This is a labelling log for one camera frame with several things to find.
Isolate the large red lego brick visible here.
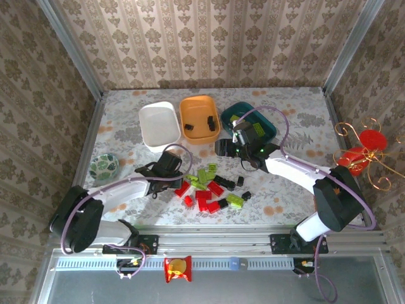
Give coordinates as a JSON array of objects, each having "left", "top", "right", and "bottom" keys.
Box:
[{"left": 207, "top": 180, "right": 225, "bottom": 197}]

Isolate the large green lego brick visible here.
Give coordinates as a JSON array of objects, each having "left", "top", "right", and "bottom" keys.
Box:
[{"left": 225, "top": 193, "right": 245, "bottom": 209}]

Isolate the teal plastic container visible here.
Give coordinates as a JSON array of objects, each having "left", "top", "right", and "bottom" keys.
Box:
[{"left": 220, "top": 101, "right": 278, "bottom": 155}]

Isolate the floral table cover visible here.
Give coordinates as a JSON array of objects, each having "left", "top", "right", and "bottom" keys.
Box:
[{"left": 73, "top": 87, "right": 365, "bottom": 227}]

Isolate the orange plastic container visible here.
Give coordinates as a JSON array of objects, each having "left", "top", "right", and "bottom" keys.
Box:
[{"left": 179, "top": 94, "right": 221, "bottom": 146}]

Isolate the white plastic container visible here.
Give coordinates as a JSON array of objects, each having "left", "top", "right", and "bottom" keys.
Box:
[{"left": 138, "top": 101, "right": 181, "bottom": 152}]

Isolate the green leaf pattern bowl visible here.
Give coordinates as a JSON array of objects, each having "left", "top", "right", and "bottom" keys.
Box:
[{"left": 89, "top": 153, "right": 120, "bottom": 181}]

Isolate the aluminium cross beam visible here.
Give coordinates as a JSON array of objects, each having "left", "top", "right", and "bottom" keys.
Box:
[{"left": 47, "top": 225, "right": 389, "bottom": 254}]

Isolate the red snack packet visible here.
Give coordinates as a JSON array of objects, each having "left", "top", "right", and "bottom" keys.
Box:
[{"left": 163, "top": 255, "right": 193, "bottom": 284}]

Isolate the black controller board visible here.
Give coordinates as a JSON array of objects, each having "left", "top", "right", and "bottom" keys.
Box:
[
  {"left": 116, "top": 256, "right": 144, "bottom": 275},
  {"left": 292, "top": 256, "right": 321, "bottom": 275}
]

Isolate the grey metal panel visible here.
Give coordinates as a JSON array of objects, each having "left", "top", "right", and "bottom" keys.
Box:
[{"left": 33, "top": 248, "right": 395, "bottom": 304}]

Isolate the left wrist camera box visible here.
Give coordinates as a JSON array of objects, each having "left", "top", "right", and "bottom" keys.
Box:
[{"left": 158, "top": 151, "right": 183, "bottom": 174}]

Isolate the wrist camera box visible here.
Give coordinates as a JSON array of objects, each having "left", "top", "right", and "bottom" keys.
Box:
[
  {"left": 232, "top": 121, "right": 254, "bottom": 146},
  {"left": 158, "top": 151, "right": 183, "bottom": 174}
]

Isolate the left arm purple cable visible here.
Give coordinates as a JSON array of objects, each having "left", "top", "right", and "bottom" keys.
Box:
[{"left": 59, "top": 144, "right": 193, "bottom": 280}]

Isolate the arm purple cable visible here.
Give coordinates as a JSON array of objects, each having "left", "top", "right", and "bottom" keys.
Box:
[
  {"left": 59, "top": 144, "right": 193, "bottom": 280},
  {"left": 235, "top": 106, "right": 377, "bottom": 302}
]

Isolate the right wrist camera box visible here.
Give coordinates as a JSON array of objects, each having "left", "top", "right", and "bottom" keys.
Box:
[{"left": 232, "top": 121, "right": 254, "bottom": 146}]

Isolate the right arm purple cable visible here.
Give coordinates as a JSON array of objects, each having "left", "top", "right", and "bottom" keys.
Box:
[{"left": 235, "top": 106, "right": 377, "bottom": 302}]

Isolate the grey slotted cable tray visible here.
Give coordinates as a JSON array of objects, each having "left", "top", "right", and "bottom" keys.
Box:
[{"left": 55, "top": 255, "right": 295, "bottom": 272}]

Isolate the aluminium side rail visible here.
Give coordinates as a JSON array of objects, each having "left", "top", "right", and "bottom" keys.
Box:
[
  {"left": 59, "top": 94, "right": 107, "bottom": 234},
  {"left": 321, "top": 87, "right": 375, "bottom": 231}
]

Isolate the red gold wire ornament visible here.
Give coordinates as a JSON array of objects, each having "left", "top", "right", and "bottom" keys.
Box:
[{"left": 333, "top": 117, "right": 405, "bottom": 193}]

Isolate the aluminium frame post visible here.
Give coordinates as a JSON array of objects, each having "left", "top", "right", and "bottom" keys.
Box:
[
  {"left": 35, "top": 0, "right": 104, "bottom": 101},
  {"left": 321, "top": 0, "right": 386, "bottom": 96}
]

